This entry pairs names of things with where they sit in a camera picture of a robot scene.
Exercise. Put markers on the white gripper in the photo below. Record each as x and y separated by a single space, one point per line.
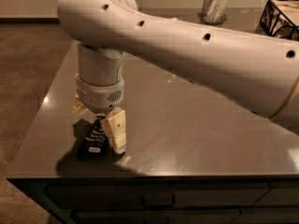
99 96

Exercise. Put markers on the black rxbar chocolate wrapper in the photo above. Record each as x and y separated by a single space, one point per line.
95 141

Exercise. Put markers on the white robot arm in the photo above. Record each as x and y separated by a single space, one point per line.
256 71

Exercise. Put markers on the dark cabinet drawer front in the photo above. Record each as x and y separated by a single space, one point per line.
165 196

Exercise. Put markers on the black wire basket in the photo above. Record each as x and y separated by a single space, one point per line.
280 18

